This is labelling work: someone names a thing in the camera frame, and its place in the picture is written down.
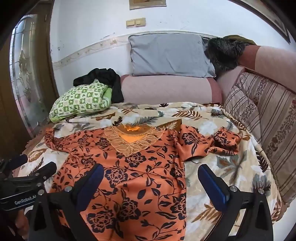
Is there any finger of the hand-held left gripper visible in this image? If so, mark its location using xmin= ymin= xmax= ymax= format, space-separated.
xmin=10 ymin=161 xmax=57 ymax=184
xmin=0 ymin=154 xmax=28 ymax=173

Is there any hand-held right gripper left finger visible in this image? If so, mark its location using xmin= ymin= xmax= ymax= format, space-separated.
xmin=28 ymin=163 xmax=105 ymax=241

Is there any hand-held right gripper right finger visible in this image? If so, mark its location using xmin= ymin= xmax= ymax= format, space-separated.
xmin=198 ymin=164 xmax=274 ymax=241

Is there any orange black floral garment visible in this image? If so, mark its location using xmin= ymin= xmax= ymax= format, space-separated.
xmin=44 ymin=124 xmax=242 ymax=241

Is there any brown wooden door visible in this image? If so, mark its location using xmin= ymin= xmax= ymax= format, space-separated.
xmin=0 ymin=0 xmax=59 ymax=160

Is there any beige leaf print blanket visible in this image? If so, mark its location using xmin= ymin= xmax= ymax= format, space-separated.
xmin=11 ymin=102 xmax=281 ymax=241

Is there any green white patterned pillow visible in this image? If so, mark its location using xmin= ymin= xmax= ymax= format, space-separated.
xmin=49 ymin=79 xmax=113 ymax=123

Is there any frosted glass door pane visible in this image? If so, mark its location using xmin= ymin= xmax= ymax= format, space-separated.
xmin=9 ymin=14 xmax=55 ymax=135

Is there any large striped floral cushion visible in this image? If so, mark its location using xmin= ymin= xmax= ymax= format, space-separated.
xmin=236 ymin=72 xmax=296 ymax=209

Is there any pink bolster cushion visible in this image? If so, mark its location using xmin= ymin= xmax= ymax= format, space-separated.
xmin=119 ymin=44 xmax=296 ymax=107

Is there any black cloth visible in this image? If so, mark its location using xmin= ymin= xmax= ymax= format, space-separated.
xmin=73 ymin=68 xmax=125 ymax=103

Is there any dark furry cushion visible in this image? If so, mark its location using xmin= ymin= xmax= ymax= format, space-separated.
xmin=207 ymin=37 xmax=246 ymax=77

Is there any grey pillow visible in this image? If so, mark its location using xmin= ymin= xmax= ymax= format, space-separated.
xmin=128 ymin=34 xmax=216 ymax=78

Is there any olive cloth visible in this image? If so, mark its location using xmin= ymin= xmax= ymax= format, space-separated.
xmin=223 ymin=35 xmax=257 ymax=46

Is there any large wall picture frame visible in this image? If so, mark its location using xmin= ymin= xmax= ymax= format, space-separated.
xmin=238 ymin=0 xmax=291 ymax=44

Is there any small wall picture frame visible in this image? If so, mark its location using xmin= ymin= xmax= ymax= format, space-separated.
xmin=129 ymin=0 xmax=167 ymax=10

